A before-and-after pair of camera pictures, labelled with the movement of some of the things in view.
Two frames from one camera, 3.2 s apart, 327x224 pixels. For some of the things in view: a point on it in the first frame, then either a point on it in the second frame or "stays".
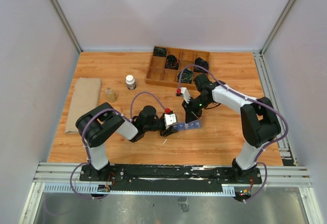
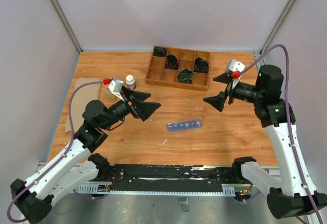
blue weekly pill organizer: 184,126 stays
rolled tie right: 200,62 stays
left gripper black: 166,132 -> 143,109
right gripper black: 190,114 -> 218,101
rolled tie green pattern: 187,76 stays
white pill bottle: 131,82 stays
